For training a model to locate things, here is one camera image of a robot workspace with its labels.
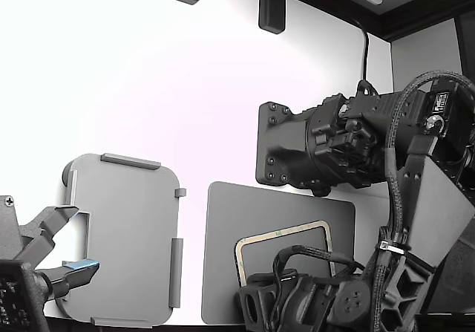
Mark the dark gray gripper finger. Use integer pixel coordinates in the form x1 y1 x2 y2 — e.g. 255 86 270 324
35 258 101 299
18 204 81 270

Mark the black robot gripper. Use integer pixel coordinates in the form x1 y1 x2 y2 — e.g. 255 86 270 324
259 270 320 329

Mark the beige rectangular frame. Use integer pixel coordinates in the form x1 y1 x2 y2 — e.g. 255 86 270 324
233 219 337 288

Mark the black six-joint robot arm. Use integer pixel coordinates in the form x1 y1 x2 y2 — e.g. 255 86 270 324
255 70 475 332

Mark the gray holder with ridges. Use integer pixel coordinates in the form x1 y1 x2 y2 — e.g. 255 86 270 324
61 152 186 328

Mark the flat gray plate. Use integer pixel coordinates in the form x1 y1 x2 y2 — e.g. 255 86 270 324
200 180 357 325

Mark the white zip tie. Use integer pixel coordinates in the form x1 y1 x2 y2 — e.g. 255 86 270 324
374 239 411 258

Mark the dark textured side panel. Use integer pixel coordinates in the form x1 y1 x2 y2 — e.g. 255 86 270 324
422 231 475 314

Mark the braided black gripper cable loop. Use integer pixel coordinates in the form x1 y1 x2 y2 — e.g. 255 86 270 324
272 244 367 273

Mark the braided black arm cable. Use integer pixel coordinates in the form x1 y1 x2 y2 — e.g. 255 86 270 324
384 70 475 251

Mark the thin black power cable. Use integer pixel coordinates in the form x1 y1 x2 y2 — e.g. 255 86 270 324
347 14 372 84

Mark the dark enclosure frame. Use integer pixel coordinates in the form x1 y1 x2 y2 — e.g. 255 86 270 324
240 0 475 43

